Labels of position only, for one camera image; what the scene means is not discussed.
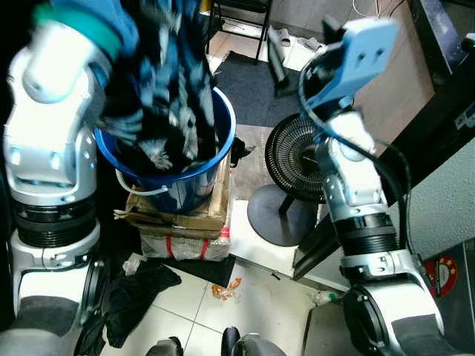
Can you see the black metal chair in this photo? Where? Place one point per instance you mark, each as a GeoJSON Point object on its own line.
{"type": "Point", "coordinates": [241, 15]}

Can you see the black robot foot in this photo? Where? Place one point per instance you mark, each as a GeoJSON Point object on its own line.
{"type": "Point", "coordinates": [256, 345]}
{"type": "Point", "coordinates": [165, 347]}

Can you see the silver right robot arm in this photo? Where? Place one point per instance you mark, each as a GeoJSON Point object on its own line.
{"type": "Point", "coordinates": [371, 222]}

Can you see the white slipper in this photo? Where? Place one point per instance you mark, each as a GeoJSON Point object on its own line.
{"type": "Point", "coordinates": [280, 37]}
{"type": "Point", "coordinates": [310, 44]}

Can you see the brown wooden cabinet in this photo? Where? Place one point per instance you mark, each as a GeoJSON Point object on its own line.
{"type": "Point", "coordinates": [401, 81]}

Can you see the black table frame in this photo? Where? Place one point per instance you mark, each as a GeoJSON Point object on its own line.
{"type": "Point", "coordinates": [445, 119]}

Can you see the white package with red stripes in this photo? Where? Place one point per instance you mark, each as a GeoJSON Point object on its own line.
{"type": "Point", "coordinates": [185, 247]}

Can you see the brown cardboard box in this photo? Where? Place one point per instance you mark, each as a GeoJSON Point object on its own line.
{"type": "Point", "coordinates": [200, 221]}

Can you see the dark floor mat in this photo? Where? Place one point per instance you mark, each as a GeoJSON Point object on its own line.
{"type": "Point", "coordinates": [249, 89]}

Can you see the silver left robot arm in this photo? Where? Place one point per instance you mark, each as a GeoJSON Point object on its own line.
{"type": "Point", "coordinates": [48, 148]}

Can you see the blue black patterned garment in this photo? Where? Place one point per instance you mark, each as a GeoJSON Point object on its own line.
{"type": "Point", "coordinates": [159, 81]}

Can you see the red round sticker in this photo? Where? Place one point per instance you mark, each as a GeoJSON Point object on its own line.
{"type": "Point", "coordinates": [444, 276]}

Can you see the black robot right foot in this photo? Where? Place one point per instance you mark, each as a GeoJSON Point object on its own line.
{"type": "Point", "coordinates": [256, 345]}

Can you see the black robot left foot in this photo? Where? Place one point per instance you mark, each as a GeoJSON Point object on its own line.
{"type": "Point", "coordinates": [165, 347]}

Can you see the blue plastic bucket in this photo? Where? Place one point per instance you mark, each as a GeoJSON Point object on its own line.
{"type": "Point", "coordinates": [194, 185]}

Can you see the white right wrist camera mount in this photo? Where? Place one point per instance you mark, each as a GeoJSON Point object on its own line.
{"type": "Point", "coordinates": [364, 55]}

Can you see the orange snack wrapper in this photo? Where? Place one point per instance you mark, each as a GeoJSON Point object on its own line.
{"type": "Point", "coordinates": [226, 289]}

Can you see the black cloth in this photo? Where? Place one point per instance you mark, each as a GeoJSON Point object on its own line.
{"type": "Point", "coordinates": [137, 297]}

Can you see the teal left wrist camera mount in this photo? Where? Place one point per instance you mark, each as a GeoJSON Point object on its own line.
{"type": "Point", "coordinates": [82, 28]}

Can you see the black pedestal fan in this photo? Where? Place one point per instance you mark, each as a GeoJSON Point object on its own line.
{"type": "Point", "coordinates": [289, 156]}

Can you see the clear plastic bottle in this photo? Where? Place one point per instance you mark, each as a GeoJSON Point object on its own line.
{"type": "Point", "coordinates": [325, 297]}

